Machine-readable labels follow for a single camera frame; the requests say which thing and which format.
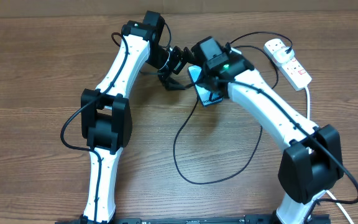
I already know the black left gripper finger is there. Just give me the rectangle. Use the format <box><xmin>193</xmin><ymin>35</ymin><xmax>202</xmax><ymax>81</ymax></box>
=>
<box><xmin>182</xmin><ymin>47</ymin><xmax>198</xmax><ymax>65</ymax></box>
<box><xmin>163</xmin><ymin>77</ymin><xmax>186</xmax><ymax>91</ymax></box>

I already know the blue screen smartphone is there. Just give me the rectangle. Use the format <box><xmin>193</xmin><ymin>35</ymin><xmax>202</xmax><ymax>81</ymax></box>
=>
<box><xmin>188</xmin><ymin>65</ymin><xmax>223</xmax><ymax>107</ymax></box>

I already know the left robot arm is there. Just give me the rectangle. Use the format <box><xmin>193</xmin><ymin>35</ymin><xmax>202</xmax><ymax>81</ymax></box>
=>
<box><xmin>79</xmin><ymin>11</ymin><xmax>186</xmax><ymax>223</ymax></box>

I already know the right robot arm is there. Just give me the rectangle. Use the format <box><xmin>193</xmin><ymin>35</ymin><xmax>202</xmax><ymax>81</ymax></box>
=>
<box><xmin>189</xmin><ymin>37</ymin><xmax>344</xmax><ymax>223</ymax></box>

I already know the white charger plug adapter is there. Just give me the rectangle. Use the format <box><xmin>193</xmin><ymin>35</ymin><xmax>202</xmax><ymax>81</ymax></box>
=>
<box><xmin>273</xmin><ymin>47</ymin><xmax>295</xmax><ymax>67</ymax></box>

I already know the white power strip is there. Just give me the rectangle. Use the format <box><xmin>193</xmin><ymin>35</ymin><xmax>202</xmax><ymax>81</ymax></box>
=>
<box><xmin>264</xmin><ymin>39</ymin><xmax>312</xmax><ymax>91</ymax></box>

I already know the black USB charging cable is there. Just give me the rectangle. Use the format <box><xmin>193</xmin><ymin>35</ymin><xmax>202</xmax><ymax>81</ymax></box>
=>
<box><xmin>173</xmin><ymin>31</ymin><xmax>293</xmax><ymax>186</ymax></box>

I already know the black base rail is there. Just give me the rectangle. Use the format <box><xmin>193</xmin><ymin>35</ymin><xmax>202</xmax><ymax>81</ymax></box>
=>
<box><xmin>55</xmin><ymin>214</ymin><xmax>331</xmax><ymax>224</ymax></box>

